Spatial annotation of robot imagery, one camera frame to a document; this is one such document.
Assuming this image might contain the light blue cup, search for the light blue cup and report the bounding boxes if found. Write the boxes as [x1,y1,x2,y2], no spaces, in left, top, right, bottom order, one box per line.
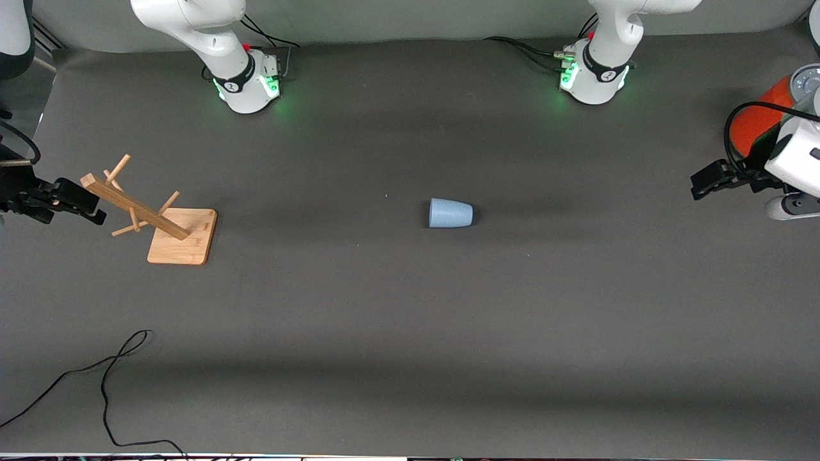
[428,197,475,229]

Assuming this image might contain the wooden cup rack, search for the wooden cup rack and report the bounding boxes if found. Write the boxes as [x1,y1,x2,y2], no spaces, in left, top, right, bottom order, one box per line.
[48,154,218,266]

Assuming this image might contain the orange cylindrical can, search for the orange cylindrical can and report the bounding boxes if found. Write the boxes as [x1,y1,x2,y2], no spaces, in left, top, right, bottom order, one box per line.
[730,63,820,158]

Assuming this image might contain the metal frame rail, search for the metal frame rail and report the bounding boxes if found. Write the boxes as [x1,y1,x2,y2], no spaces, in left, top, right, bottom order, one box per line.
[32,19,66,52]

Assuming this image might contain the thin black loose cable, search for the thin black loose cable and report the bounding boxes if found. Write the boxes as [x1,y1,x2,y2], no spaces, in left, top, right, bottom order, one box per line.
[0,330,190,461]

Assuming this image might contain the black right base cables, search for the black right base cables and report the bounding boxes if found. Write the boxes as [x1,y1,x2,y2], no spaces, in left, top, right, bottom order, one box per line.
[242,12,302,83]

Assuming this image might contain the black base cables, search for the black base cables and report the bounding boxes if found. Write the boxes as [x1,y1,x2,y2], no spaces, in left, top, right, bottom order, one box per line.
[242,12,302,83]
[484,13,600,71]

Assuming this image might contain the black left base cables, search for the black left base cables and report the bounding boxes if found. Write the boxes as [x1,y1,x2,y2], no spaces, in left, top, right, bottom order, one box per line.
[484,13,600,71]

